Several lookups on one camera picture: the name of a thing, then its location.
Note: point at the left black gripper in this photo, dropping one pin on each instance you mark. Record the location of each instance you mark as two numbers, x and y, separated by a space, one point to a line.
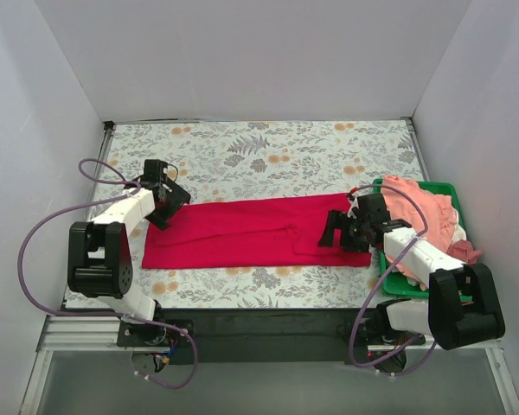
169 203

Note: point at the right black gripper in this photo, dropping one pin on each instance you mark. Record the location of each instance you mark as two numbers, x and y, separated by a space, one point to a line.
343 231

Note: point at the magenta red t-shirt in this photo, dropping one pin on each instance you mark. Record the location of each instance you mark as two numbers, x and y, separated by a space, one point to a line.
255 233

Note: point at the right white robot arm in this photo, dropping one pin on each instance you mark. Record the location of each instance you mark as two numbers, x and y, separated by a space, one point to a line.
462 307

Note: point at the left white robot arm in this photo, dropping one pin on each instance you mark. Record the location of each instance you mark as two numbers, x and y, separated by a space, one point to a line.
99 254

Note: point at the floral patterned table mat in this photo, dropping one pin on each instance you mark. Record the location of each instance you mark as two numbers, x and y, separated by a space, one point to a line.
232 161

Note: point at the green plastic bin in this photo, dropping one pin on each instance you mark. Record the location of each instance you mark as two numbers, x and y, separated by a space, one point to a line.
398 284

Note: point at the salmon pink t-shirt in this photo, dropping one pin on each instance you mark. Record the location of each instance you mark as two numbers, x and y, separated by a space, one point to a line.
422 209

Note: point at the dusty rose t-shirt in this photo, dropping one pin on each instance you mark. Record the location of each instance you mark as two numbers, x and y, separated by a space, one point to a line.
463 250

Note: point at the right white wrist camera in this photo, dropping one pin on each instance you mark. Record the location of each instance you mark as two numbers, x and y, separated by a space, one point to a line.
354 196

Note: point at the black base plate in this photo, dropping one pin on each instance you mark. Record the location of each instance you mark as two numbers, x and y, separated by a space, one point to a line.
245 335

